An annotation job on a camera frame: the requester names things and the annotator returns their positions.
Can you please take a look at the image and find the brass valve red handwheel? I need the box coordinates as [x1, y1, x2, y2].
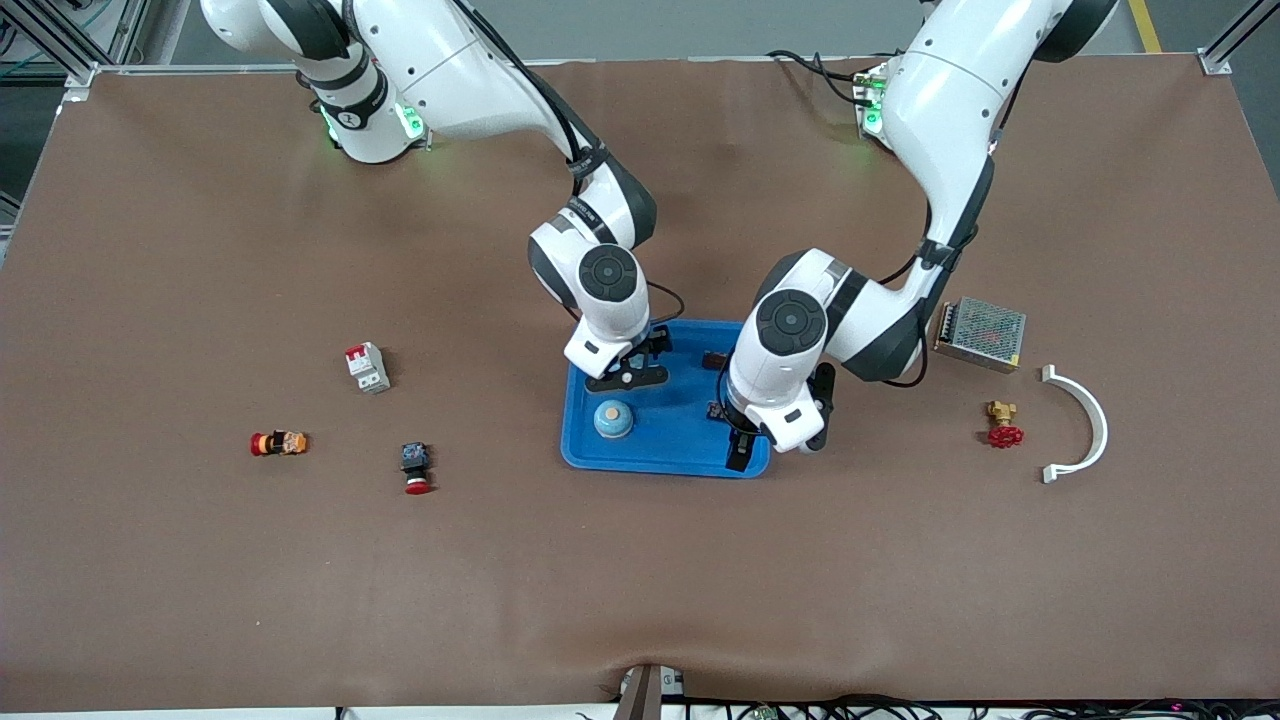
[983, 400, 1025, 449]

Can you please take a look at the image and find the grey metal bracket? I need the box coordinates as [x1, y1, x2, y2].
[612, 662, 687, 720]

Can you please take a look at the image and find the red emergency stop button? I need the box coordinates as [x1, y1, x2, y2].
[400, 442, 435, 496]

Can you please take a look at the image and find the brown table cover sheet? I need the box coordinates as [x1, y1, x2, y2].
[0, 55, 1280, 713]

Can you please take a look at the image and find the metal mesh power supply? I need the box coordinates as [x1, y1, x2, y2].
[933, 296, 1028, 374]

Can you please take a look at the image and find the blue plastic tray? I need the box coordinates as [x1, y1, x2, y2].
[560, 318, 773, 479]

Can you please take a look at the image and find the aluminium frame post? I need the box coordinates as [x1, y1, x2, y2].
[1198, 0, 1280, 77]
[0, 0, 151, 91]

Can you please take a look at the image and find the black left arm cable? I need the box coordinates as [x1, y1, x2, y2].
[880, 235, 963, 389]

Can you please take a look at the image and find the white red circuit breaker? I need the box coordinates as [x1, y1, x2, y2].
[345, 342, 392, 394]

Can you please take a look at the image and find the white curved pipe clamp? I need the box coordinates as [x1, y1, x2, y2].
[1040, 364, 1109, 485]

